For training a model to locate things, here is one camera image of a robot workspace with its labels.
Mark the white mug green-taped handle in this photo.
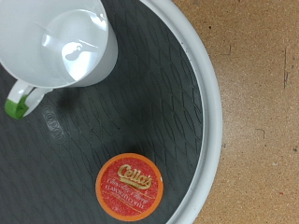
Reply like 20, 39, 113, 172
0, 0, 120, 120

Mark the white two-tier turntable shelf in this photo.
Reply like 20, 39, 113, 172
0, 0, 224, 224

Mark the orange red coffee pod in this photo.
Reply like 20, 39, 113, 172
94, 152, 164, 222

